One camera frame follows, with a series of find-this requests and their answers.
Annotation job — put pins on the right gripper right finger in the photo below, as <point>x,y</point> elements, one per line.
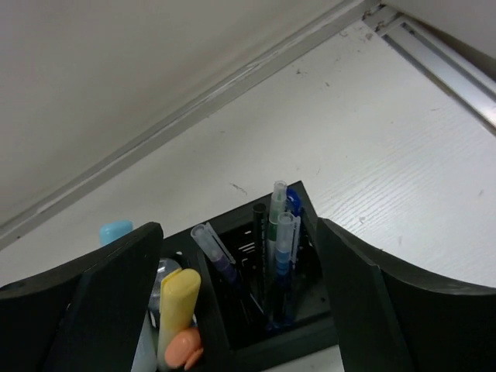
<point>391,315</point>

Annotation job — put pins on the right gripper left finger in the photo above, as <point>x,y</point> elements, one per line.
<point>86,314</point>

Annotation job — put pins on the blue cap highlighter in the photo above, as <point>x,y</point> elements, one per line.
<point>112,231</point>

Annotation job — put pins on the yellow cap highlighter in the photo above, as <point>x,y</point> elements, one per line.
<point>178,295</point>

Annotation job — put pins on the orange cap highlighter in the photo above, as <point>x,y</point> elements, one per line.
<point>185,349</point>

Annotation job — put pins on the black slotted organizer container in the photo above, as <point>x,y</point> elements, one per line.
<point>300,320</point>

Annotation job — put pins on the light blue gel pen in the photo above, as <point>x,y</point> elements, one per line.
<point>283,267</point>

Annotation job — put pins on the purple gel pen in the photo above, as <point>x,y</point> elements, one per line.
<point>215,250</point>

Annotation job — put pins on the green pen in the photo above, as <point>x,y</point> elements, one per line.
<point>277,206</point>

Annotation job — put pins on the black pen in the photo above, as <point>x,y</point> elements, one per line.
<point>259,222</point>

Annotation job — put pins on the green cap highlighter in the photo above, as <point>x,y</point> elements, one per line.
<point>145,359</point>

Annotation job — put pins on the aluminium rail right side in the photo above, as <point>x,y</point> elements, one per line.
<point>448,69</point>

